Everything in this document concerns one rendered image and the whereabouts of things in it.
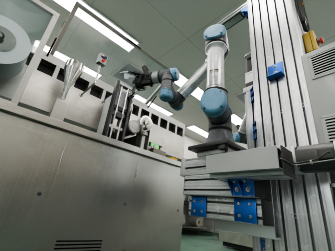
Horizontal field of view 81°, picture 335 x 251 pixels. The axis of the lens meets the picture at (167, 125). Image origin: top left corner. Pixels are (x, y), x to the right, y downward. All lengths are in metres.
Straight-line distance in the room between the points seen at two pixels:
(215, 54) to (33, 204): 1.15
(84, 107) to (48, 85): 0.34
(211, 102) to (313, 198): 0.52
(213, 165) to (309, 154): 0.31
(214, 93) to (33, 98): 1.44
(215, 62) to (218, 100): 0.24
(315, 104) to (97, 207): 1.19
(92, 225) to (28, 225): 0.31
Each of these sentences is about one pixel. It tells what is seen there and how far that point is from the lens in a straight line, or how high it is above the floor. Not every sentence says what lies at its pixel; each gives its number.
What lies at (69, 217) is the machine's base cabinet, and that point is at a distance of 1.24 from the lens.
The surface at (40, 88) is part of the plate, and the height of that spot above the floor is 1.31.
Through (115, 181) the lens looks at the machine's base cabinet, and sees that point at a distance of 1.34.
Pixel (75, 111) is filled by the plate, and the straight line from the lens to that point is 1.95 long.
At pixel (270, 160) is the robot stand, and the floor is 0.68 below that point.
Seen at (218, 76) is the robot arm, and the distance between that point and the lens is 0.99.
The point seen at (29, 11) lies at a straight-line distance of 1.57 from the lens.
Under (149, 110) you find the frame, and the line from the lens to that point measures 2.40.
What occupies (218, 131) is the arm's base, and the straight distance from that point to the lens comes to 0.97.
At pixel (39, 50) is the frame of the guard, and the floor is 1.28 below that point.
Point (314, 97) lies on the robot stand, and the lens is 1.00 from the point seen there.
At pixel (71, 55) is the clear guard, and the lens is 2.10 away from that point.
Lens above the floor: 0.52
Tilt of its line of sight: 23 degrees up
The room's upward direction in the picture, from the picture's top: 7 degrees clockwise
